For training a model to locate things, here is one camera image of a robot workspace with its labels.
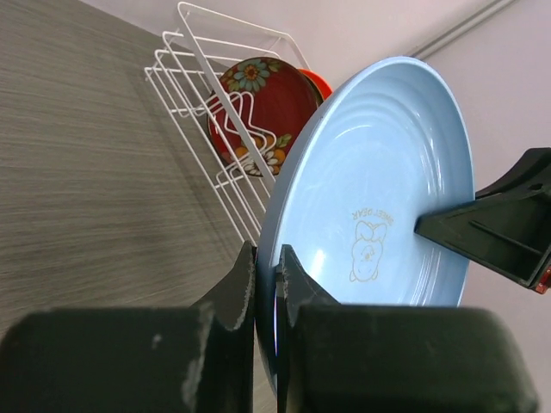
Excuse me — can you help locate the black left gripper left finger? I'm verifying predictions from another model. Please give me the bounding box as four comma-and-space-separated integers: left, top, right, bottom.
1, 243, 256, 412

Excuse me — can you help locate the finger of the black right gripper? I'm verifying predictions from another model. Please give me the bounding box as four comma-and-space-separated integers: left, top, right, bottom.
415, 147, 550, 294

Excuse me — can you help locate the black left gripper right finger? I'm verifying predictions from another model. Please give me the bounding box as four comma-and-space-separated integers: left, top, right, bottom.
276, 245, 538, 412

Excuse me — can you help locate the light blue plate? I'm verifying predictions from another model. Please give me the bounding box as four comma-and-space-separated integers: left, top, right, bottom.
256, 57, 474, 382

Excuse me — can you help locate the red floral plate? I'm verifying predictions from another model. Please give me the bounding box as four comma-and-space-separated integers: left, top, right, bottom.
220, 57, 323, 176

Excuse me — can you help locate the orange plate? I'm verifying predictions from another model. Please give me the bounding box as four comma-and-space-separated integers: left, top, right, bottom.
299, 68, 332, 101

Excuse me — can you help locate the grey wall conduit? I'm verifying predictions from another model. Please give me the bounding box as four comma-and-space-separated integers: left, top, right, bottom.
406, 0, 516, 60

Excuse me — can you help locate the white wire dish rack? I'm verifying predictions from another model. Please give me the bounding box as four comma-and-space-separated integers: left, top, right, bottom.
145, 1, 308, 241

